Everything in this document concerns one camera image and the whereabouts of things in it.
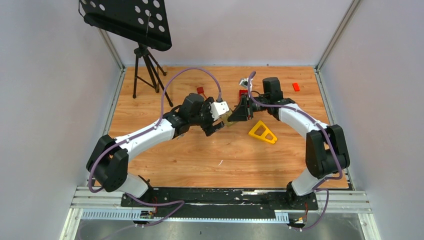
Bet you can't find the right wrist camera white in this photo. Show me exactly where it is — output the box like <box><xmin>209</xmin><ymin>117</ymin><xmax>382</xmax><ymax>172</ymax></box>
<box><xmin>239</xmin><ymin>78</ymin><xmax>253</xmax><ymax>92</ymax></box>

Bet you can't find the small red block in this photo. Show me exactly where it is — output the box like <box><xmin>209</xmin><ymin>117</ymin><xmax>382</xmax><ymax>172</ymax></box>
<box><xmin>292</xmin><ymin>82</ymin><xmax>301</xmax><ymax>92</ymax></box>

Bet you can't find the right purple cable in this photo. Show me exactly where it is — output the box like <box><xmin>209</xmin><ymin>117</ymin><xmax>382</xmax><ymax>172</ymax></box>
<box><xmin>246</xmin><ymin>71</ymin><xmax>344</xmax><ymax>232</ymax></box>

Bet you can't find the black music stand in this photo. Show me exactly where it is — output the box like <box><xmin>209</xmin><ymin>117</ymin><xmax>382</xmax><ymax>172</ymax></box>
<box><xmin>78</xmin><ymin>0</ymin><xmax>172</xmax><ymax>93</ymax></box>

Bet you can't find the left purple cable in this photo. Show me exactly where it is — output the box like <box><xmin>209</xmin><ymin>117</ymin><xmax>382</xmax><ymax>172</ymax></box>
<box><xmin>76</xmin><ymin>67</ymin><xmax>223</xmax><ymax>233</ymax></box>

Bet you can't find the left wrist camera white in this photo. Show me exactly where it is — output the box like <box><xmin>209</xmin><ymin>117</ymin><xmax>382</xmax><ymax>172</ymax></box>
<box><xmin>210</xmin><ymin>101</ymin><xmax>230</xmax><ymax>121</ymax></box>

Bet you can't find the purple cable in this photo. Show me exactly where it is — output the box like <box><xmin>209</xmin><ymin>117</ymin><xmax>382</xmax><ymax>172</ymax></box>
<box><xmin>246</xmin><ymin>71</ymin><xmax>344</xmax><ymax>232</ymax></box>
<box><xmin>76</xmin><ymin>67</ymin><xmax>223</xmax><ymax>233</ymax></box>

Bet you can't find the yellow triangular plastic piece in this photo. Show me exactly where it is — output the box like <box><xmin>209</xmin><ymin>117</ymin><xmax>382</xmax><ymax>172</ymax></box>
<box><xmin>248</xmin><ymin>120</ymin><xmax>278</xmax><ymax>144</ymax></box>

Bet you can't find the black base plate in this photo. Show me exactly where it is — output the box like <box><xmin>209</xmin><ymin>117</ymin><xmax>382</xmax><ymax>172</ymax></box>
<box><xmin>140</xmin><ymin>187</ymin><xmax>319</xmax><ymax>219</ymax></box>

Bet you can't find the brass padlock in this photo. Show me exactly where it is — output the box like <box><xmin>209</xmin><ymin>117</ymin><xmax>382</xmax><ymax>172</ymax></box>
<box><xmin>221</xmin><ymin>110</ymin><xmax>239</xmax><ymax>128</ymax></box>

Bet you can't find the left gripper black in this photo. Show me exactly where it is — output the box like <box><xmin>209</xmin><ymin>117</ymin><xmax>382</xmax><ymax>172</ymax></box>
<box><xmin>190</xmin><ymin>97</ymin><xmax>226</xmax><ymax>137</ymax></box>

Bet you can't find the red cable lock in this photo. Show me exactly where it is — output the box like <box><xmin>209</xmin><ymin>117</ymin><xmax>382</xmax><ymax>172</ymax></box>
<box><xmin>196</xmin><ymin>86</ymin><xmax>207</xmax><ymax>99</ymax></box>

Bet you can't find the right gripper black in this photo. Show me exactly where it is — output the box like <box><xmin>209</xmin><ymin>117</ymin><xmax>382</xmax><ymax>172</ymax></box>
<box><xmin>228</xmin><ymin>92</ymin><xmax>270</xmax><ymax>121</ymax></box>

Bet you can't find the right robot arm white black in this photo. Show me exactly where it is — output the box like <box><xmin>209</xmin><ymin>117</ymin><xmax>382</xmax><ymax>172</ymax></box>
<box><xmin>228</xmin><ymin>77</ymin><xmax>350</xmax><ymax>209</ymax></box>

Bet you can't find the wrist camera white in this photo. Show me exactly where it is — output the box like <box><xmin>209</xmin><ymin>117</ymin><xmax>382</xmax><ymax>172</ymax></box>
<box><xmin>239</xmin><ymin>78</ymin><xmax>253</xmax><ymax>92</ymax></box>
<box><xmin>210</xmin><ymin>101</ymin><xmax>230</xmax><ymax>121</ymax></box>

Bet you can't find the red toy brick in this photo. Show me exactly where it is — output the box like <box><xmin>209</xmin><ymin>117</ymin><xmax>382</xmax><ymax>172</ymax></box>
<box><xmin>238</xmin><ymin>89</ymin><xmax>248</xmax><ymax>98</ymax></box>

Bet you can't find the slotted cable duct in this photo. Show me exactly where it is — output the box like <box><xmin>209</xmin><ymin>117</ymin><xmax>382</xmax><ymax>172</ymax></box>
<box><xmin>81</xmin><ymin>209</ymin><xmax>290</xmax><ymax>223</ymax></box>

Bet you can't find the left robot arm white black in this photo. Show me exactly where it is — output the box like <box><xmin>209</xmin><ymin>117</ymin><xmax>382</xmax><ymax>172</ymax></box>
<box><xmin>86</xmin><ymin>93</ymin><xmax>230</xmax><ymax>207</ymax></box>

